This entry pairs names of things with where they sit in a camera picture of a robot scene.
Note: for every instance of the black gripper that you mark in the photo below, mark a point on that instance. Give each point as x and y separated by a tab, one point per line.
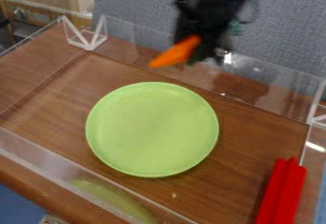
206	18

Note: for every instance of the orange toy carrot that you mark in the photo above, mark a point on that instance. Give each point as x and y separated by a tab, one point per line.
179	52

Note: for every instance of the green round plate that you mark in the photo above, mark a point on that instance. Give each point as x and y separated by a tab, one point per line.
151	129

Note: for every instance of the clear acrylic triangle bracket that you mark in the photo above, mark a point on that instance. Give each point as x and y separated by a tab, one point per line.
85	39

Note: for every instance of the clear acrylic tray wall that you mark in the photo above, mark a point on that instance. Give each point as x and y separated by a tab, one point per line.
52	81

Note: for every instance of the red plastic bracket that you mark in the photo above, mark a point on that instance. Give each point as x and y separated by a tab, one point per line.
282	194

